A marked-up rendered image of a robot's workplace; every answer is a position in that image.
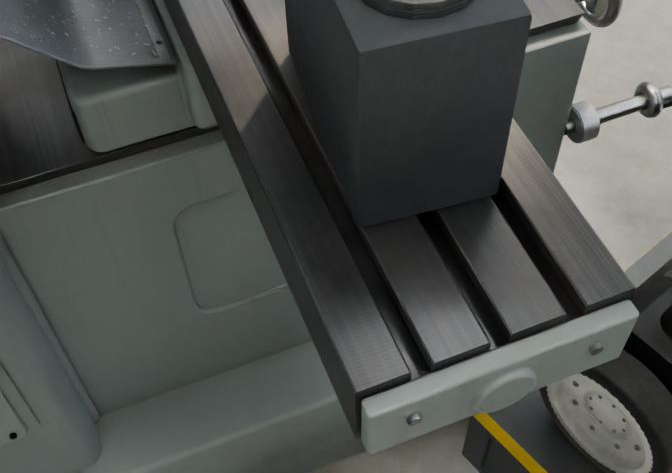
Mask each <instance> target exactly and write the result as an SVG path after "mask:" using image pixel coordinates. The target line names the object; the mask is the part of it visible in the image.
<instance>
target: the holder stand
mask: <svg viewBox="0 0 672 473"><path fill-rule="evenodd" d="M285 11H286V23H287V35H288V47H289V52H290V55H291V58H292V60H293V63H294V65H295V68H296V70H297V73H298V75H299V78H300V81H301V83H302V86H303V88H304V91H305V93H306V96H307V98H308V101H309V103H310V106H311V109H312V111H313V114H314V116H315V119H316V121H317V124H318V126H319V129H320V132H321V134H322V137H323V139H324V142H325V144H326V147H327V149H328V152H329V154H330V157H331V160H332V162H333V165H334V167H335V170H336V172H337V175H338V177H339V180H340V183H341V185H342V188H343V190H344V193H345V195H346V198H347V200H348V203H349V205H350V208H351V211H352V213H353V216H354V218H355V221H356V223H357V225H358V226H359V227H360V228H365V227H369V226H372V225H376V224H380V223H384V222H388V221H392V220H396V219H400V218H404V217H408V216H412V215H416V214H420V213H424V212H428V211H432V210H436V209H440V208H444V207H448V206H452V205H456V204H460V203H464V202H468V201H472V200H476V199H480V198H484V197H487V196H491V195H495V194H496V193H497V192H498V189H499V184H500V179H501V173H502V168H503V163H504V158H505V153H506V148H507V143H508V138H509V133H510V128H511V123H512V118H513V112H514V107H515V102H516V97H517V92H518V87H519V82H520V77H521V72H522V67H523V62H524V57H525V51H526V46H527V41H528V36H529V31H530V26H531V21H532V13H531V11H530V10H529V8H528V7H527V5H526V4H525V2H524V0H285Z"/></svg>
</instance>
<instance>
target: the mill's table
mask: <svg viewBox="0 0 672 473"><path fill-rule="evenodd" d="M164 3H165V5H166V7H167V9H168V12H169V14H170V16H171V19H172V21H173V23H174V25H175V28H176V30H177V32H178V35H179V37H180V39H181V41H182V44H183V46H184V48H185V51H186V53H187V55H188V57H189V60H190V62H191V64H192V67H193V69H194V71H195V73H196V76H197V78H198V80H199V83H200V85H201V87H202V89H203V92H204V94H205V96H206V99H207V101H208V103H209V105H210V108H211V110H212V112H213V115H214V117H215V119H216V121H217V124H218V126H219V128H220V131H221V133H222V135H223V137H224V140H225V142H226V144H227V146H228V149H229V151H230V153H231V156H232V158H233V160H234V162H235V165H236V167H237V169H238V172H239V174H240V176H241V178H242V181H243V183H244V185H245V188H246V190H247V192H248V194H249V197H250V199H251V201H252V204H253V206H254V208H255V210H256V213H257V215H258V217H259V220H260V222H261V224H262V226H263V229H264V231H265V233H266V236H267V238H268V240H269V242H270V245H271V247H272V249H273V252H274V254H275V256H276V258H277V261H278V263H279V265H280V268H281V270H282V272H283V274H284V277H285V279H286V281H287V284H288V286H289V288H290V290H291V293H292V295H293V297H294V299H295V302H296V304H297V306H298V309H299V311H300V313H301V315H302V318H303V320H304V322H305V325H306V327H307V329H308V331H309V334H310V336H311V338H312V341H313V343H314V345H315V347H316V350H317V352H318V354H319V357H320V359H321V361H322V363H323V366H324V368H325V370H326V373H327V375H328V377H329V379H330V382H331V384H332V386H333V389H334V391H335V393H336V395H337V398H338V400H339V402H340V405H341V407H342V409H343V411H344V414H345V416H346V418H347V421H348V423H349V425H350V427H351V430H352V432H353V434H354V437H355V439H358V438H360V437H361V440H362V443H363V445H364V447H365V449H366V451H367V453H369V454H374V453H377V452H379V451H382V450H385V449H387V448H390V447H392V446H395V445H398V444H400V443H403V442H406V441H408V440H411V439H413V438H416V437H419V436H421V435H424V434H426V433H429V432H432V431H434V430H437V429H439V428H442V427H445V426H447V425H450V424H453V423H455V422H458V421H460V420H463V419H466V418H468V417H471V416H473V415H476V414H479V413H490V412H494V411H498V410H501V409H504V408H506V407H508V406H510V405H512V404H514V403H516V402H517V401H519V400H520V399H522V398H523V397H524V396H526V395H527V394H528V393H529V392H532V391H534V390H537V389H539V388H542V387H544V386H547V385H550V384H552V383H555V382H557V381H560V380H562V379H565V378H567V377H570V376H572V375H575V374H578V373H580V372H583V371H585V370H588V369H590V368H593V367H595V366H598V365H600V364H603V363H606V362H608V361H611V360H613V359H616V358H618V357H619V356H620V354H621V352H622V350H623V348H624V345H625V343H626V341H627V339H628V337H629V335H630V333H631V331H632V329H633V327H634V325H635V323H636V321H637V318H638V316H639V312H638V310H637V309H636V307H635V306H634V305H633V303H632V302H631V301H630V300H631V298H632V296H633V294H634V292H635V289H636V288H635V286H634V285H633V283H632V282H631V281H630V279H629V278H628V276H627V275H626V274H625V272H624V271H623V270H622V268H621V267H620V265H619V264H618V263H617V261H616V260H615V259H614V257H613V256H612V254H611V253H610V252H609V250H608V249H607V247H606V246H605V245H604V243H603V242H602V241H601V239H600V238H599V236H598V235H597V234H596V232H595V231H594V229H593V228H592V227H591V225H590V224H589V223H588V221H587V220H586V218H585V217H584V216H583V214H582V213H581V212H580V210H579V209H578V207H577V206H576V205H575V203H574V202H573V200H572V199H571V198H570V196H569V195H568V194H567V192H566V191H565V189H564V188H563V187H562V185H561V184H560V182H559V181H558V180H557V178H556V177H555V176H554V174H553V173H552V171H551V170H550V169H549V167H548V166H547V165H546V163H545V162H544V160H543V159H542V158H541V156H540V155H539V153H538V152H537V151H536V149H535V148H534V147H533V145H532V144H531V142H530V141H529V140H528V138H527V137H526V135H525V134H524V133H523V131H522V130H521V129H520V127H519V126H518V124H517V123H516V122H515V120H514V119H513V118H512V123H511V128H510V133H509V138H508V143H507V148H506V153H505V158H504V163H503V168H502V173H501V179H500V184H499V189H498V192H497V193H496V194H495V195H491V196H487V197H484V198H480V199H476V200H472V201H468V202H464V203H460V204H456V205H452V206H448V207H444V208H440V209H436V210H432V211H428V212H424V213H420V214H416V215H412V216H408V217H404V218H400V219H396V220H392V221H388V222H384V223H380V224H376V225H372V226H369V227H365V228H360V227H359V226H358V225H357V223H356V221H355V218H354V216H353V213H352V211H351V208H350V205H349V203H348V200H347V198H346V195H345V193H344V190H343V188H342V185H341V183H340V180H339V177H338V175H337V172H336V170H335V167H334V165H333V162H332V160H331V157H330V154H329V152H328V149H327V147H326V144H325V142H324V139H323V137H322V134H321V132H320V129H319V126H318V124H317V121H316V119H315V116H314V114H313V111H312V109H311V106H310V103H309V101H308V98H307V96H306V93H305V91H304V88H303V86H302V83H301V81H300V78H299V75H298V73H297V70H296V68H295V65H294V63H293V60H292V58H291V55H290V52H289V47H288V35H287V23H286V11H285V0H164Z"/></svg>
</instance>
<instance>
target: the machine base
mask: <svg viewBox="0 0 672 473"><path fill-rule="evenodd" d="M96 425H97V429H98V433H99V437H100V441H101V445H102V452H101V455H100V457H99V459H98V460H97V462H96V463H95V464H93V465H92V466H90V467H88V468H86V469H83V470H81V471H78V472H75V473H311V472H313V471H316V470H318V469H321V468H323V467H326V466H329V465H331V464H334V463H336V462H339V461H341V460H344V459H346V458H349V457H351V456H354V455H357V454H359V453H362V452H364V451H366V449H365V447H364V445H363V443H362V440H361V437H360V438H358V439H355V437H354V434H353V432H352V430H351V427H350V425H349V423H348V421H347V418H346V416H345V414H344V411H343V409H342V407H341V405H340V402H339V400H338V398H337V395H336V393H335V391H334V389H333V386H332V384H331V382H330V379H329V377H328V375H327V373H326V370H325V368H324V366H323V363H322V361H321V359H320V357H319V354H318V352H317V350H316V347H315V345H314V343H313V341H309V342H307V343H304V344H301V345H298V346H295V347H293V348H290V349H287V350H284V351H281V352H279V353H276V354H273V355H270V356H267V357H265V358H262V359H259V360H256V361H254V362H251V363H248V364H245V365H242V366H240V367H237V368H234V369H231V370H228V371H226V372H223V373H220V374H217V375H214V376H212V377H209V378H206V379H203V380H201V381H198V382H195V383H192V384H189V385H187V386H184V387H181V388H178V389H175V390H173V391H170V392H167V393H164V394H162V395H159V396H156V397H153V398H150V399H148V400H145V401H142V402H139V403H136V404H134V405H131V406H128V407H125V408H122V409H120V410H117V411H114V412H111V413H109V414H106V415H103V416H100V417H99V421H98V422H97V423H96Z"/></svg>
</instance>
